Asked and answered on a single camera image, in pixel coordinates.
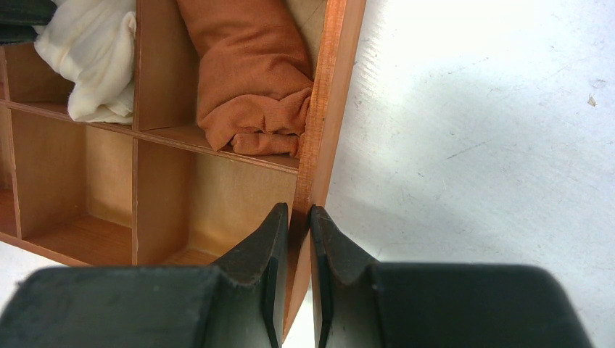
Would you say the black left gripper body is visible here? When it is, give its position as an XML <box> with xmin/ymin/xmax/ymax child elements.
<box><xmin>1</xmin><ymin>0</ymin><xmax>57</xmax><ymax>44</ymax></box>

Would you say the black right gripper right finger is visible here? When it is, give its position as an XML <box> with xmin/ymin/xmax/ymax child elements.
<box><xmin>310</xmin><ymin>206</ymin><xmax>591</xmax><ymax>347</ymax></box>

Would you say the wooden compartment tray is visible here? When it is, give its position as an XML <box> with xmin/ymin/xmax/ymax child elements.
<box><xmin>1</xmin><ymin>1</ymin><xmax>366</xmax><ymax>339</ymax></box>

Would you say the orange-brown rolled underwear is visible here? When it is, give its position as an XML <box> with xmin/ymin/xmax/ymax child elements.
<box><xmin>178</xmin><ymin>1</ymin><xmax>313</xmax><ymax>157</ymax></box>

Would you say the cream beige underwear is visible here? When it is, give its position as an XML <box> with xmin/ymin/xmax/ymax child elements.
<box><xmin>34</xmin><ymin>0</ymin><xmax>137</xmax><ymax>125</ymax></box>

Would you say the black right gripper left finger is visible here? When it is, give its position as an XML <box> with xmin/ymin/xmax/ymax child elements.
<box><xmin>1</xmin><ymin>203</ymin><xmax>288</xmax><ymax>347</ymax></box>

